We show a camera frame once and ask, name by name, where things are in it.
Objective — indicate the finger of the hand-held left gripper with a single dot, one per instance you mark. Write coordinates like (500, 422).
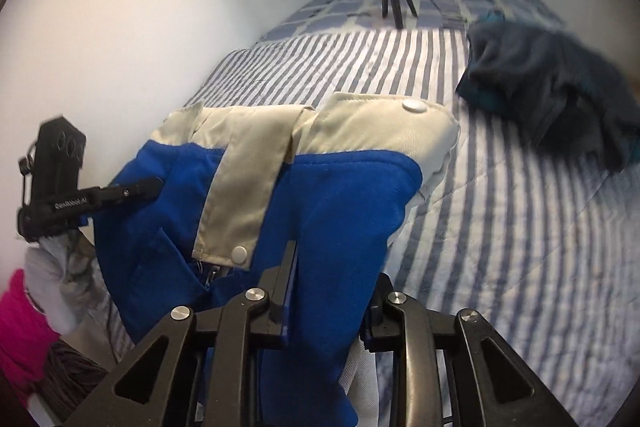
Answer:
(130, 192)

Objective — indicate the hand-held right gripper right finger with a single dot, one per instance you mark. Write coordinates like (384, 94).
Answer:
(380, 327)

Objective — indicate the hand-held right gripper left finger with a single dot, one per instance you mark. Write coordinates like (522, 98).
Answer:
(280, 297)

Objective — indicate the cream and blue jacket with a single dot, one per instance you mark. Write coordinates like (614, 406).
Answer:
(325, 207)

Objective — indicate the person's left hand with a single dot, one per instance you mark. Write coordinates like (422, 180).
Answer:
(50, 287)

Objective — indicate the dark patterned cloth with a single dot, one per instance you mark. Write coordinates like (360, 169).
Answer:
(75, 382)

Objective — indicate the blue checked bedsheet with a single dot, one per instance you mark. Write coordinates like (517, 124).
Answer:
(340, 7)

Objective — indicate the dark blue fleece garment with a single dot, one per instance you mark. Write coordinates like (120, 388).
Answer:
(540, 77)

